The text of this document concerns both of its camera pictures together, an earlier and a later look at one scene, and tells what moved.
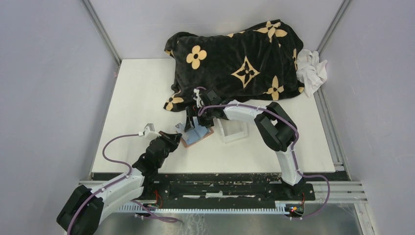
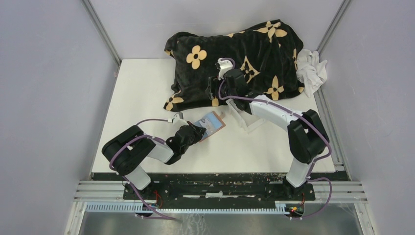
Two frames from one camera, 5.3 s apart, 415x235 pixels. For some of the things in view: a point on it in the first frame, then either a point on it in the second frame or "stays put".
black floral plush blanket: [259, 63] stays put
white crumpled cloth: [311, 71] stays put
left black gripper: [173, 139] -> [197, 130]
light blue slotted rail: [280, 207] stays put
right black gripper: [190, 123] -> [213, 83]
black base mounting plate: [252, 188] stays put
